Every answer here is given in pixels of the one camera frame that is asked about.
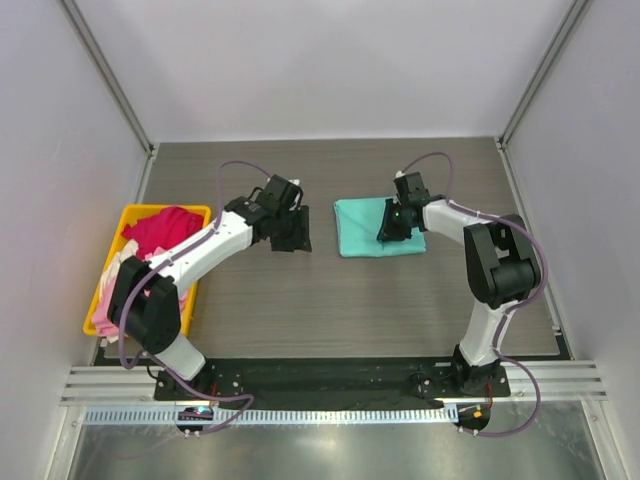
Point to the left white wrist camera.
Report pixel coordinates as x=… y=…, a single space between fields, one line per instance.
x=299 y=193

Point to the cream white t shirt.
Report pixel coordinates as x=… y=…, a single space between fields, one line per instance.
x=111 y=271

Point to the yellow plastic bin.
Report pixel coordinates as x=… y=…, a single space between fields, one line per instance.
x=134 y=212

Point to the perforated metal cable rail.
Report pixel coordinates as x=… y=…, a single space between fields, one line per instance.
x=199 y=415

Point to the light pink t shirt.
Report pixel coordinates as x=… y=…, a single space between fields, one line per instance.
x=98 y=324

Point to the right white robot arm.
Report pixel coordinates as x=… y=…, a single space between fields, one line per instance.
x=502 y=268

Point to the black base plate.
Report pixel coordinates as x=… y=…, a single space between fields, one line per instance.
x=426 y=377

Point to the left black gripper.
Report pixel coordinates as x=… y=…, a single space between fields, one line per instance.
x=300 y=239

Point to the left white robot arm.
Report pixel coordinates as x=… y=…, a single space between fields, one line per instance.
x=145 y=303

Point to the teal t shirt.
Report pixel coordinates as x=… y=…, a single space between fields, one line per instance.
x=358 y=222

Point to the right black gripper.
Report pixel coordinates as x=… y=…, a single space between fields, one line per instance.
x=389 y=232

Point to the magenta t shirt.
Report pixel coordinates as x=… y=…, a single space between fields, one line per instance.
x=162 y=231

